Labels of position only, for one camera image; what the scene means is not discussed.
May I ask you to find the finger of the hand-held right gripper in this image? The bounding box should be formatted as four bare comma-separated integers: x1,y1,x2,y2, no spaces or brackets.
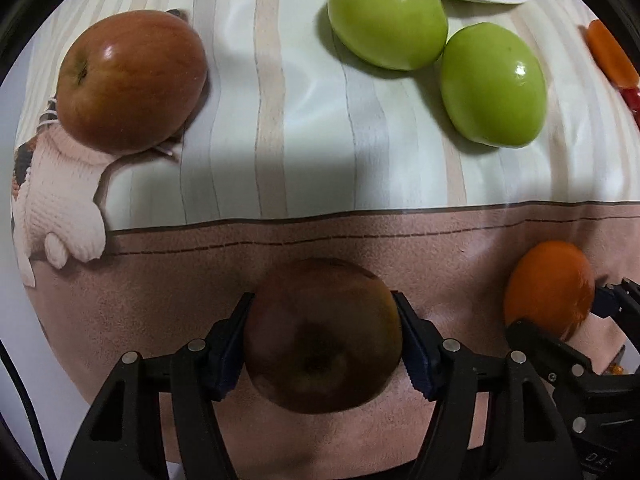
505,317,596,386
592,280,640,321

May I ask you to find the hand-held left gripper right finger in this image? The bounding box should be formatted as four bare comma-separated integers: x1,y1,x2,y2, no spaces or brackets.
391,290,586,480

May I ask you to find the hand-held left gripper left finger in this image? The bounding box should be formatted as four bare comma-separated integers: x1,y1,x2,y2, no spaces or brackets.
60,291,257,480

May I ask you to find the orange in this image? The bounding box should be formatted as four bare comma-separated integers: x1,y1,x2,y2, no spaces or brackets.
503,240,597,343

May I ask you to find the dark red apple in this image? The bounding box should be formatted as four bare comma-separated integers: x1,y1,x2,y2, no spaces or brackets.
242,258,405,415

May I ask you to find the red cherry tomato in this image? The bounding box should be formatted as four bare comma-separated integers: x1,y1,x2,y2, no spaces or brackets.
621,87,640,123

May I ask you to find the large green apple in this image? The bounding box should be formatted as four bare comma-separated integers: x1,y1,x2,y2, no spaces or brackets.
327,0,449,72

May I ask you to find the striped cat print blanket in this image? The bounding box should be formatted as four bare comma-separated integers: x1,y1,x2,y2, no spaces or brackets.
10,0,640,466

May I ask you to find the black cable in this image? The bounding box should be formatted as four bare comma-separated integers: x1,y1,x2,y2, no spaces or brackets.
0,340,58,480

